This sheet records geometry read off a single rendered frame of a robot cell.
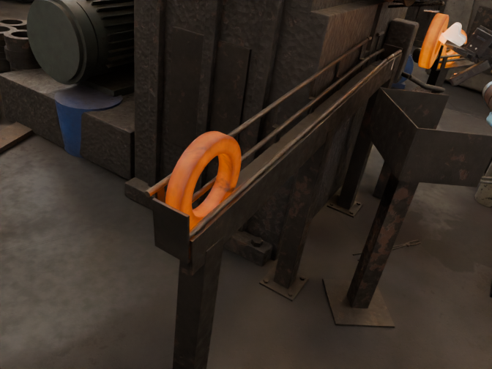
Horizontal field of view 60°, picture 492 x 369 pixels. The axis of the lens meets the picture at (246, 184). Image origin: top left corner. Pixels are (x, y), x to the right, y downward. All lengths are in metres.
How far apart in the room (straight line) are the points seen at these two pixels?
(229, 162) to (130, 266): 0.84
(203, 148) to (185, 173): 0.05
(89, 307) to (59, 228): 0.41
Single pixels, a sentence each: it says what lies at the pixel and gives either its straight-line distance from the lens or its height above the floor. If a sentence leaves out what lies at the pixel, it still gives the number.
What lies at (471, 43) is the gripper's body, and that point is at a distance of 1.42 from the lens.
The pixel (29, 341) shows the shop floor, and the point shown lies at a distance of 1.39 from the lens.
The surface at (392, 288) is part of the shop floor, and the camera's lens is 1.69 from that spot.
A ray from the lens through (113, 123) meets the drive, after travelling 1.93.
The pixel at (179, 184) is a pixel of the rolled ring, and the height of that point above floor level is 0.69.
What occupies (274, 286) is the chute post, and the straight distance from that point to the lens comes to 1.52.
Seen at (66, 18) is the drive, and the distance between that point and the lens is 2.04.
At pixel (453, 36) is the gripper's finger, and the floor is 0.85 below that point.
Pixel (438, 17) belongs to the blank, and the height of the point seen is 0.89.
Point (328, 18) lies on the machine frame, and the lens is 1.24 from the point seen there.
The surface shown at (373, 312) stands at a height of 0.01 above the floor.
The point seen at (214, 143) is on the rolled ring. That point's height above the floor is 0.74.
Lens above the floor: 1.07
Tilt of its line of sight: 32 degrees down
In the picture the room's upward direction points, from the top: 9 degrees clockwise
